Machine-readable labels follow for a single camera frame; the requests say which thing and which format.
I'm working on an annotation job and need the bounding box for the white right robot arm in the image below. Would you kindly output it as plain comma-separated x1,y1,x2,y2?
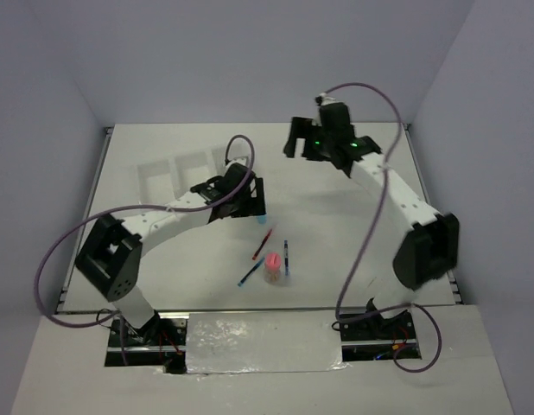
283,99,460,338

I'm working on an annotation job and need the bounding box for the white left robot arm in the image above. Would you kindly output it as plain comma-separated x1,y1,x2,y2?
75,162,266,345

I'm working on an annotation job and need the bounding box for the red pen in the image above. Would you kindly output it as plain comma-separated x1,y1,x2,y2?
251,227,274,260

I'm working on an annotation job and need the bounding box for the dark blue pen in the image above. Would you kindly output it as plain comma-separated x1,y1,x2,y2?
283,239,290,277

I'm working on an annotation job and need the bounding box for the light blue pen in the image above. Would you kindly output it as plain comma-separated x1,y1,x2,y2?
238,256,265,287

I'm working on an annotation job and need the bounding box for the pink-lidded small bottle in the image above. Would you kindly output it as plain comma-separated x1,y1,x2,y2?
264,252,282,284

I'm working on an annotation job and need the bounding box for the white three-compartment tray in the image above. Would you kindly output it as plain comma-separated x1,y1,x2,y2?
124,144,226,205

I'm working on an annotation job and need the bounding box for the silver foil cover panel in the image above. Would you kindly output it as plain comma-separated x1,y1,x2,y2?
186,311,346,374

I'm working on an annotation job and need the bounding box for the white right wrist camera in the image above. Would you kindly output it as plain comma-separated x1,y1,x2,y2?
315,93,339,107

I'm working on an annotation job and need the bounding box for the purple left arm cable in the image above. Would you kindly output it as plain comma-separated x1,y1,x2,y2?
35,135,256,367

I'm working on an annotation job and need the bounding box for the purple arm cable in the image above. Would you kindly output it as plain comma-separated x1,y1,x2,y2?
35,135,256,367
325,82,444,374

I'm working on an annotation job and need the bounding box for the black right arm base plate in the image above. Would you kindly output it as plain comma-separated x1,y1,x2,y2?
332,311,416,343

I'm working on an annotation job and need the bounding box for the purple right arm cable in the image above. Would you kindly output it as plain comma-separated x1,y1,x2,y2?
325,82,444,374

